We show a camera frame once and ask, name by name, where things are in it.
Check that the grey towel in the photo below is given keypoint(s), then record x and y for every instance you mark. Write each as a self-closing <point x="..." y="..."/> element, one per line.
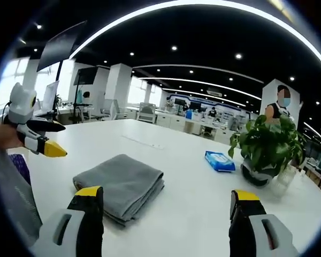
<point x="123" y="184"/>

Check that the person's left hand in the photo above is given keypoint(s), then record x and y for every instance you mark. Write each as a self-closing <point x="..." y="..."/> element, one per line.
<point x="5" y="135"/>

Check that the blue patterned cloth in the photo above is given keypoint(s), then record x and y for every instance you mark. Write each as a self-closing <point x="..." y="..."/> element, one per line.
<point x="21" y="167"/>

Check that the white display board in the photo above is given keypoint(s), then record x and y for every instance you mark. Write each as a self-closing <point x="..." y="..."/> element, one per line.
<point x="50" y="95"/>

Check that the clear glass vase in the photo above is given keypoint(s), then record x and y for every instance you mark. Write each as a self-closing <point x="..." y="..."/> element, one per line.
<point x="284" y="182"/>

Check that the grey fabric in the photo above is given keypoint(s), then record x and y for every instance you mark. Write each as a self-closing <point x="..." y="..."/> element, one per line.
<point x="8" y="195"/>

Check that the black monitor on stand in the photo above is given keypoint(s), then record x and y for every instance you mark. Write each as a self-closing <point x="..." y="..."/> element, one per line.
<point x="85" y="76"/>

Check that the black hanging monitor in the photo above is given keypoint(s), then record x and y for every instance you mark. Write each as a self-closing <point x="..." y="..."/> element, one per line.
<point x="60" y="45"/>

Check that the blue wet wipes packet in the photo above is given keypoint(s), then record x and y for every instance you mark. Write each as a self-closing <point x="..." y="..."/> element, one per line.
<point x="219" y="160"/>

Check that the green potted plant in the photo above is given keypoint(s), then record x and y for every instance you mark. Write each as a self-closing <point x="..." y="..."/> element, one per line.
<point x="267" y="150"/>

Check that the white office chair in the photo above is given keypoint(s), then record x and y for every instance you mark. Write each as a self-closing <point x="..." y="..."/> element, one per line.
<point x="146" y="112"/>

